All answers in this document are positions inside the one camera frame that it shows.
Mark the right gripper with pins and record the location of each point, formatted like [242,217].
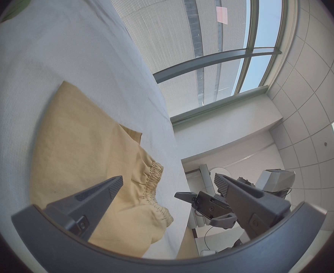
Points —
[211,206]

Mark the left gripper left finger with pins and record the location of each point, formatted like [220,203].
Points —
[84,206]

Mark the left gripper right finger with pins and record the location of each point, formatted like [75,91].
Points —
[255,209]

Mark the beige shorts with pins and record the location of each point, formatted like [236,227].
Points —
[84,152]

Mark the window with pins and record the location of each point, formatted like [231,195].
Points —
[169,24]

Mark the green garment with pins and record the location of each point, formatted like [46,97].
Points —
[22,4]

